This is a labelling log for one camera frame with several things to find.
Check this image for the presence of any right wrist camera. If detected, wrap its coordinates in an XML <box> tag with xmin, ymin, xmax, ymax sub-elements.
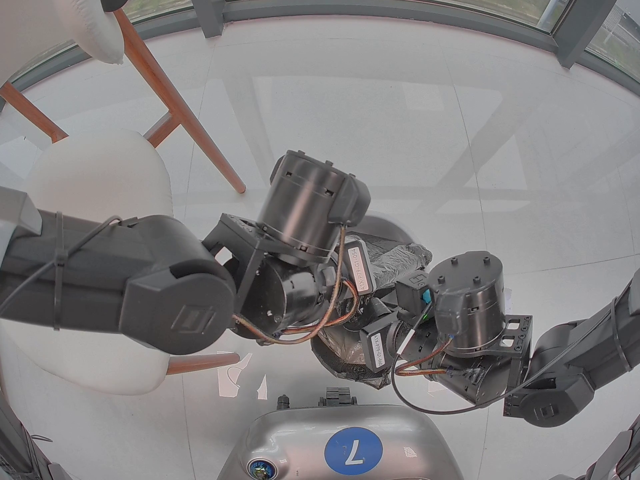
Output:
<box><xmin>395</xmin><ymin>270</ymin><xmax>438</xmax><ymax>319</ymax></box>

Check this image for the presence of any white cushioned wooden chair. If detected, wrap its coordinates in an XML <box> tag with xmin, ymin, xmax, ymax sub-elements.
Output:
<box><xmin>0</xmin><ymin>0</ymin><xmax>247</xmax><ymax>194</ymax></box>
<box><xmin>0</xmin><ymin>128</ymin><xmax>242</xmax><ymax>397</ymax></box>

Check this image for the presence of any window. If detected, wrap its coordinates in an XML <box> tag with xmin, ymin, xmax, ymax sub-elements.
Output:
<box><xmin>0</xmin><ymin>0</ymin><xmax>640</xmax><ymax>86</ymax></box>

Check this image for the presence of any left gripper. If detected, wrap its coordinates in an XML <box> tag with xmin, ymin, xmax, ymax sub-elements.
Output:
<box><xmin>317</xmin><ymin>235</ymin><xmax>396</xmax><ymax>328</ymax></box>

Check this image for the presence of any black cable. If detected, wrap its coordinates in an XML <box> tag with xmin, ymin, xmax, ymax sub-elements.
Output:
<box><xmin>392</xmin><ymin>318</ymin><xmax>516</xmax><ymax>415</ymax></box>

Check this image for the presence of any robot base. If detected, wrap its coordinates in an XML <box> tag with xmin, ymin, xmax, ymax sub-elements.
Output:
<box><xmin>217</xmin><ymin>387</ymin><xmax>463</xmax><ymax>480</ymax></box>

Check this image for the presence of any black plastic bag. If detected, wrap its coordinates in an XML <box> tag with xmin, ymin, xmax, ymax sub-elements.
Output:
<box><xmin>310</xmin><ymin>232</ymin><xmax>434</xmax><ymax>390</ymax></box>

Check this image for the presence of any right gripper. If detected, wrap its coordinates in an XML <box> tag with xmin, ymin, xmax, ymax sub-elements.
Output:
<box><xmin>360</xmin><ymin>314</ymin><xmax>439</xmax><ymax>374</ymax></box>

